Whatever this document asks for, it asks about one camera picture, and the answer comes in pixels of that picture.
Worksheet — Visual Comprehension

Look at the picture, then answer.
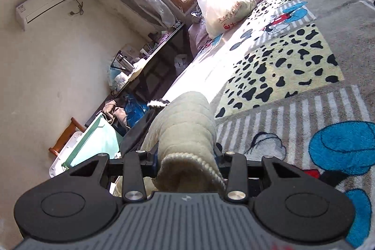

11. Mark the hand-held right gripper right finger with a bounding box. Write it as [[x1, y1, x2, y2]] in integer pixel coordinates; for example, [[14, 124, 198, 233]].
[[214, 143, 306, 204]]

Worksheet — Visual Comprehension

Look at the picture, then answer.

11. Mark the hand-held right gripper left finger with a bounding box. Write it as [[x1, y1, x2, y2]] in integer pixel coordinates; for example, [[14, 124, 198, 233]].
[[69, 150, 160, 204]]

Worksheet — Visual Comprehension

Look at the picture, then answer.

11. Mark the cream quilted blanket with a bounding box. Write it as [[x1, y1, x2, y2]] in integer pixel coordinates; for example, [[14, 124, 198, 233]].
[[140, 91, 227, 193]]

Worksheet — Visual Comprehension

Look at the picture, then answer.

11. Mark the green lid plastic box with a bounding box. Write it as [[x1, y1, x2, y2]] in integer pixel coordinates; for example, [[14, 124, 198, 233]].
[[48, 111, 124, 179]]

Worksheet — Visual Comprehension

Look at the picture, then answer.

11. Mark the brown cloth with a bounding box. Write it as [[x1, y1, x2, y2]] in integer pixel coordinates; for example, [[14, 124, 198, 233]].
[[101, 99, 128, 129]]

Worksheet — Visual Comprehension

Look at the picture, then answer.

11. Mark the pale blue plastic bag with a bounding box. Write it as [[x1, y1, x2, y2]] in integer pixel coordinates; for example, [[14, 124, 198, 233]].
[[108, 67, 131, 91]]

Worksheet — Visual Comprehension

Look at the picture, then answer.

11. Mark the dark desk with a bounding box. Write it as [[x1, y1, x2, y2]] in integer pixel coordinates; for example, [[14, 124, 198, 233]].
[[85, 22, 194, 127]]

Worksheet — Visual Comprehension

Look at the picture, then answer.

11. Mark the cartoon mouse printed blanket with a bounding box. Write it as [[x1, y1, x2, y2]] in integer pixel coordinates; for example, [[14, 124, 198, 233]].
[[164, 0, 375, 249]]

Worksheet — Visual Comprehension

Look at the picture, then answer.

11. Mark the small white plastic bag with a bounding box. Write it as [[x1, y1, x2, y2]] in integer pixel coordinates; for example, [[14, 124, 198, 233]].
[[174, 54, 188, 75]]

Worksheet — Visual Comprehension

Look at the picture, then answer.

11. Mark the steel thermos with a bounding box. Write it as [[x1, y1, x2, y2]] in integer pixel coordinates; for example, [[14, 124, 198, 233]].
[[116, 53, 133, 72]]

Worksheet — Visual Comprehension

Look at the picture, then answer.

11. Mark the clear plastic box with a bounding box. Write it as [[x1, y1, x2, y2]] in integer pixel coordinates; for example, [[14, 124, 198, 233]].
[[121, 43, 138, 58]]

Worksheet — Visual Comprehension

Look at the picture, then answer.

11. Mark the white air conditioner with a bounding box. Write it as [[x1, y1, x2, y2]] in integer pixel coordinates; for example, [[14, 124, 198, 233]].
[[16, 0, 75, 31]]

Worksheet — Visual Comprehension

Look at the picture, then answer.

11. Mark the black power cable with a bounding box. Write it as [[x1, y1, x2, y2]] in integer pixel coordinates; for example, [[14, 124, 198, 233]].
[[70, 0, 84, 17]]

